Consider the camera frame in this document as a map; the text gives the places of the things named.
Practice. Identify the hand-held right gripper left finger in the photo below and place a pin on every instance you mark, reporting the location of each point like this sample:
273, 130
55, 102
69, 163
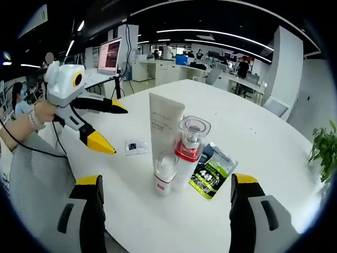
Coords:
92, 218

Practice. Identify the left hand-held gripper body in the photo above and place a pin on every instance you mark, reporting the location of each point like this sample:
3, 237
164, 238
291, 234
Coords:
63, 84

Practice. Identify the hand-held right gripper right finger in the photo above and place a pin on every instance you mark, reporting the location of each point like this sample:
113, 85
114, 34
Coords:
242, 218

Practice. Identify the clear plastic packet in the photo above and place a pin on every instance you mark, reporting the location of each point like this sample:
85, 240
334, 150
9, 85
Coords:
139, 147

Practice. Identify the green black skincare sachet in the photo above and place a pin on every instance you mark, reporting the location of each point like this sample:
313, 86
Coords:
210, 174

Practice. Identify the white skincare tube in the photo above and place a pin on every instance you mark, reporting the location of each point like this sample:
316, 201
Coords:
164, 124

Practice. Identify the small white skincare bottle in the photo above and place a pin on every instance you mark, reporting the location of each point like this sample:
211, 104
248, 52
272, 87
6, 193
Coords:
164, 182

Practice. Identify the tall skincare bottle red collar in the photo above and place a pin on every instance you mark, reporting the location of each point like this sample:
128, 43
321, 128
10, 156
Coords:
188, 155

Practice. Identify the person's left hand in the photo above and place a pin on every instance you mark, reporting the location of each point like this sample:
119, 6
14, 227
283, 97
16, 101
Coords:
44, 112

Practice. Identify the black tripod stand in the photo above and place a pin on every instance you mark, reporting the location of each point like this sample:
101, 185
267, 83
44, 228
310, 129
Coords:
117, 87

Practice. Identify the white wrist watch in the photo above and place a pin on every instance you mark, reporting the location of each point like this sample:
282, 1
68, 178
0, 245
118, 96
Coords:
35, 118

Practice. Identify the laptop on stand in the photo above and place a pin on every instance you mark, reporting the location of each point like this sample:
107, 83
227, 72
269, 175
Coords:
109, 56

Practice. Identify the grey mesh office chair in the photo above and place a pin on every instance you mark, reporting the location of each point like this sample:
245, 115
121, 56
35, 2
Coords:
37, 179

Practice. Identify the potted green plant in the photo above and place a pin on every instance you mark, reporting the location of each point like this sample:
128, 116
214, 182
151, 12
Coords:
325, 147

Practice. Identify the white office chair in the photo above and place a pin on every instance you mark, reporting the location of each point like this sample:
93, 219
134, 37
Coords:
276, 106

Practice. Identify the white office desk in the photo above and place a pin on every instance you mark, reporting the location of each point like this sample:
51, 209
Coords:
245, 84

